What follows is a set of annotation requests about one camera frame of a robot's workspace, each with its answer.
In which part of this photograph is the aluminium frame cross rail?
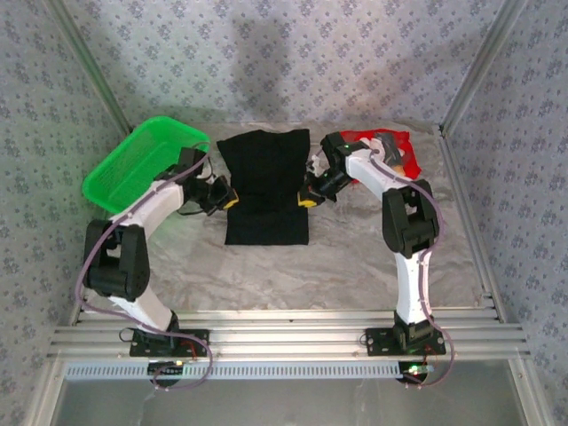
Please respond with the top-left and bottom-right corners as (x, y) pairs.
(46, 310), (532, 359)

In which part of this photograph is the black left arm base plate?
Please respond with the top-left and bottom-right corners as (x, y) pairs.
(129, 327), (210, 359)

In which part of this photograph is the red teddy bear print t-shirt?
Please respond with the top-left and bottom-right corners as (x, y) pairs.
(339, 128), (422, 179)

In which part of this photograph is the aluminium frame leg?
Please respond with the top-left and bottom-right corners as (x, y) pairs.
(24, 357), (67, 426)
(508, 357), (554, 426)

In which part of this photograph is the aluminium frame post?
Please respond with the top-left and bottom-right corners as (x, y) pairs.
(43, 0), (134, 134)
(438, 0), (529, 134)

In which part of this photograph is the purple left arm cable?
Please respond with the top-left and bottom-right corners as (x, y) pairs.
(75, 141), (215, 394)

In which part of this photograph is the black t-shirt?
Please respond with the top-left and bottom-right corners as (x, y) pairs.
(216, 128), (312, 247)

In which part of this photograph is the green plastic mesh basket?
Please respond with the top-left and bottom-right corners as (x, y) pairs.
(82, 115), (211, 213)

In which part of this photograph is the grey slotted cable duct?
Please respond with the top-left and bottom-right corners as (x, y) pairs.
(64, 361), (434, 382)

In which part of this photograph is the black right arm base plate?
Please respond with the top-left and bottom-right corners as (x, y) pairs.
(364, 327), (447, 357)

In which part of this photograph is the aluminium side rail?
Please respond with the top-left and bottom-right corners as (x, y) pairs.
(437, 126), (507, 323)
(66, 292), (90, 327)

